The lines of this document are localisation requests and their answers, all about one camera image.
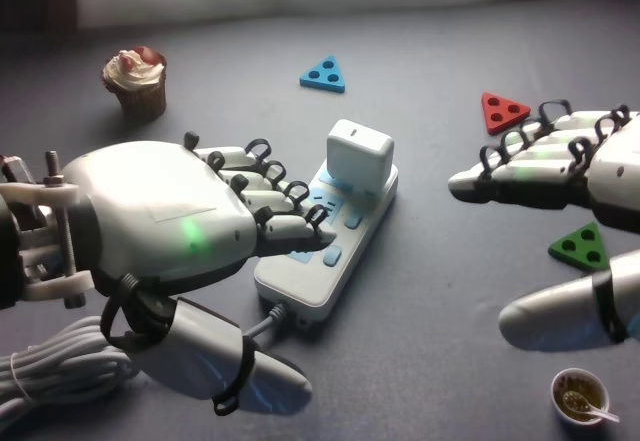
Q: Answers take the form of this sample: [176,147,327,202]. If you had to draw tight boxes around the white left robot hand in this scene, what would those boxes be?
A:
[58,130,340,416]

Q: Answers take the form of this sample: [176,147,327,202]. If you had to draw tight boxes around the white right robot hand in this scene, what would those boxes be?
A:
[447,98,640,353]

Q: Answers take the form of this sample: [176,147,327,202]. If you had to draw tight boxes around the white power strip blue buttons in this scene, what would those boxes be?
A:
[253,158,400,323]

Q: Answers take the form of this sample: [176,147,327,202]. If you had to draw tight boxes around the white square charger adapter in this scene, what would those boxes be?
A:
[324,119,395,195]

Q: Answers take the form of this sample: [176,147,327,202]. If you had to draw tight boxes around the red triangle block three holes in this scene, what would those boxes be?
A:
[480,92,532,136]

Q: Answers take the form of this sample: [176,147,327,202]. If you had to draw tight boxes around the green triangle block three holes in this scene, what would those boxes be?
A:
[547,221,610,274]

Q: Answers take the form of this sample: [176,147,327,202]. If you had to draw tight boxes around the toy chocolate cupcake white cream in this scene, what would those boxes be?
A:
[101,45,169,123]

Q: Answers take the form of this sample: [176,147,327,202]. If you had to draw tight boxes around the grey table cloth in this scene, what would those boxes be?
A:
[0,5,640,441]

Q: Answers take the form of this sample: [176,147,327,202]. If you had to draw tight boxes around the blue triangle block three holes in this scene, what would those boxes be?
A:
[299,55,348,96]

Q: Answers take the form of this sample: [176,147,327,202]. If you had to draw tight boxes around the small white bowl of soup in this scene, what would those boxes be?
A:
[550,367,612,427]

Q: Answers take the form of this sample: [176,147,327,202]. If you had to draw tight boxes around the small white spoon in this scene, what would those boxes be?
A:
[562,389,621,424]

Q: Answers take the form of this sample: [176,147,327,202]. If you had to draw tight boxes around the grey coiled power strip cable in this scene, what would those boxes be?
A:
[0,302,290,425]

